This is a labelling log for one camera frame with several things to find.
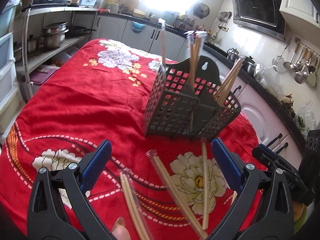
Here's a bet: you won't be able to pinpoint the chopsticks table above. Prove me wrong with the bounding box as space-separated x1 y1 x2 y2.
201 138 209 230

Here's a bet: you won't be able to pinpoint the chopsticks compartment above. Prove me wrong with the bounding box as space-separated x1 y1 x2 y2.
186 30 207 89
214 56 245 106
158 18 165 67

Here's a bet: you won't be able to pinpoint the chopsticks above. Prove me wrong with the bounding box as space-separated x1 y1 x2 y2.
146 150 208 239
119 168 153 240

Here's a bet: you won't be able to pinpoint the metal kitchen shelf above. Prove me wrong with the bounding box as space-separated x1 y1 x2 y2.
16 7 98 100

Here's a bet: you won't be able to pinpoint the left hand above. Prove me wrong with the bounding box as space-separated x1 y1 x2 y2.
112 217 131 240

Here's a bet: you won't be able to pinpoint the green hanging spatula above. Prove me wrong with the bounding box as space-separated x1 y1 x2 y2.
306 56 319 87

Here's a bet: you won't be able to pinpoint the clear plastic bag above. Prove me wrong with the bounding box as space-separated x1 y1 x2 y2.
254 62 284 101

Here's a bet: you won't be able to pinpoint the red floral tablecloth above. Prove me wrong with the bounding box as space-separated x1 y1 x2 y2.
0 38 267 240

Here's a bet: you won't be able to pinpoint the hanging metal ladle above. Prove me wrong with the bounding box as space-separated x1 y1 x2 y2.
283 42 301 71

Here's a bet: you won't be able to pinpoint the plastic drawer unit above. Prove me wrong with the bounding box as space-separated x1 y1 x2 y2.
0 0 24 134

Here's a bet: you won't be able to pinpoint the purple lid storage box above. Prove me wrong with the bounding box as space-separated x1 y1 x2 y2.
18 64 60 101

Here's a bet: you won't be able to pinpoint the steel kettle on stove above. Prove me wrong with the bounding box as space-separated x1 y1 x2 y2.
227 48 239 63

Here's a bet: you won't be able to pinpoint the black plastic utensil basket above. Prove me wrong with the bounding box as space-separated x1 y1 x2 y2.
144 56 241 140

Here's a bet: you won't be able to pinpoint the black range hood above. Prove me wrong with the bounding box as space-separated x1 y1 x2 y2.
232 0 285 41

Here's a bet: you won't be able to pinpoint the white upper cabinet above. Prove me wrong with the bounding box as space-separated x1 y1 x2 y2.
280 0 319 27

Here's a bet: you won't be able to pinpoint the stainless steel stacked pots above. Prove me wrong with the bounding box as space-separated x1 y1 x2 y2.
42 22 68 49

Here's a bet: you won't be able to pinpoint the black frying pan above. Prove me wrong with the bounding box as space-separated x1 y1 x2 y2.
66 26 97 37

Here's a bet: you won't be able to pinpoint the blue hanging bowl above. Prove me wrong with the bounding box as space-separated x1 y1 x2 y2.
132 21 146 34

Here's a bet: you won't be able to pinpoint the hanging wire strainer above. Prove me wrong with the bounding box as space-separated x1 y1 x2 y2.
272 38 291 72

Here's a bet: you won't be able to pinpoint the small wall fan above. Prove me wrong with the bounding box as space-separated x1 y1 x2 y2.
193 3 210 19

